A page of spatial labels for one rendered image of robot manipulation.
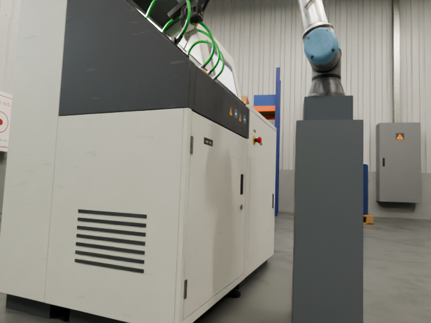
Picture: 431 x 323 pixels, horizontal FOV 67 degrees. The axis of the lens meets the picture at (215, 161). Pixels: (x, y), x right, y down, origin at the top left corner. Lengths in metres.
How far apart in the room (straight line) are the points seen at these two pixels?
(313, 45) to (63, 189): 1.08
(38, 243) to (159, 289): 0.56
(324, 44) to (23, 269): 1.44
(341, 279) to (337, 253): 0.09
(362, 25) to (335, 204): 7.83
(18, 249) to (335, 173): 1.28
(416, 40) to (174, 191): 8.26
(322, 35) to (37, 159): 1.20
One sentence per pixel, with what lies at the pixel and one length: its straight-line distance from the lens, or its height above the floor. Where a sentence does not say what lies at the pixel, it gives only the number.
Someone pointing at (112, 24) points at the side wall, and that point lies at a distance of 1.37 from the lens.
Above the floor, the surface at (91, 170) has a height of 0.58.
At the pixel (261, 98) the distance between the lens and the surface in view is 6.96.
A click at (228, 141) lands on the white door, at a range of 1.42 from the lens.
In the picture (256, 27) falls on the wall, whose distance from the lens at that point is 8.85.
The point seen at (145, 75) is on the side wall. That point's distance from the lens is 1.20.
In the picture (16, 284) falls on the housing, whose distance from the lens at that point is 1.59.
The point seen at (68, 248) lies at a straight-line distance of 1.36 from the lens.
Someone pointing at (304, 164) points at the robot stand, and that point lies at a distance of 1.26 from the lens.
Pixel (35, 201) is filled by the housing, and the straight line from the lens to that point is 1.48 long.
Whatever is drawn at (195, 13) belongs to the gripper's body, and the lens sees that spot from 1.59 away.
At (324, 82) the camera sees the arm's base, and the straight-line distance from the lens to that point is 1.39.
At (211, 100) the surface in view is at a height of 0.86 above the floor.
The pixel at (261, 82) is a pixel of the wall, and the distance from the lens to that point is 8.31.
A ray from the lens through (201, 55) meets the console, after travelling 1.96.
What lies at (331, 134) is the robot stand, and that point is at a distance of 1.28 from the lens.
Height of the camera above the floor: 0.53
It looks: 4 degrees up
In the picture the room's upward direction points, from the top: 2 degrees clockwise
